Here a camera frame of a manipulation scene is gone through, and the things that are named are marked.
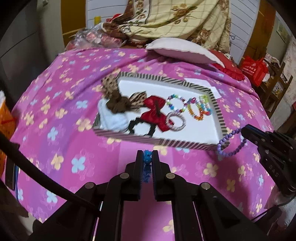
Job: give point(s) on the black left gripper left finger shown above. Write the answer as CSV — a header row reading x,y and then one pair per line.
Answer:
x,y
134,181

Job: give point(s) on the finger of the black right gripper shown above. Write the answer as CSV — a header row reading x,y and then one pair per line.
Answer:
x,y
253,134

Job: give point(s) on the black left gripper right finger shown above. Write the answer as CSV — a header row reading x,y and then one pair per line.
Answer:
x,y
164,187

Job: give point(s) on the leopard print hair bow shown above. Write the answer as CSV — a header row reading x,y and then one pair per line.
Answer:
x,y
116,102

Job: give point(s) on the red satin hair bow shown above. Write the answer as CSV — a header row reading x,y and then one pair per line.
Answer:
x,y
154,114

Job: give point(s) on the wooden chair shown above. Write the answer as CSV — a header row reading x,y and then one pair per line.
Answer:
x,y
273,90

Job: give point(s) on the black hair scrunchie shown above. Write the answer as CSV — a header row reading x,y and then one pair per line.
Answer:
x,y
141,127

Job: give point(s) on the light blue fluffy scrunchie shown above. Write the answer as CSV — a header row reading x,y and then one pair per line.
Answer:
x,y
116,122

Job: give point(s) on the red shopping bag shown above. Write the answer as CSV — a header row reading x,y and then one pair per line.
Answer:
x,y
254,70

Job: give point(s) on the red fabric cushion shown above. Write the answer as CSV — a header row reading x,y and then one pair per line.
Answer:
x,y
230,68

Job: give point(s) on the pink floral bed sheet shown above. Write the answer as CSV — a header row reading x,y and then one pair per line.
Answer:
x,y
56,112

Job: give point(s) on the white pink pillow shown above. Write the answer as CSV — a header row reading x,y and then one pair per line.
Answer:
x,y
183,50

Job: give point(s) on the black rectangular case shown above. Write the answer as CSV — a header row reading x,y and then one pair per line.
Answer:
x,y
11,170

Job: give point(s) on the cream floral quilt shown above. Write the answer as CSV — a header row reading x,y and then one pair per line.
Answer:
x,y
205,22

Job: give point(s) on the orange plastic basket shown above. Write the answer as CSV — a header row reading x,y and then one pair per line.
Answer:
x,y
8,122

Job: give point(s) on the clear plastic bag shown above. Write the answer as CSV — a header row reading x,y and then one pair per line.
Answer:
x,y
93,38

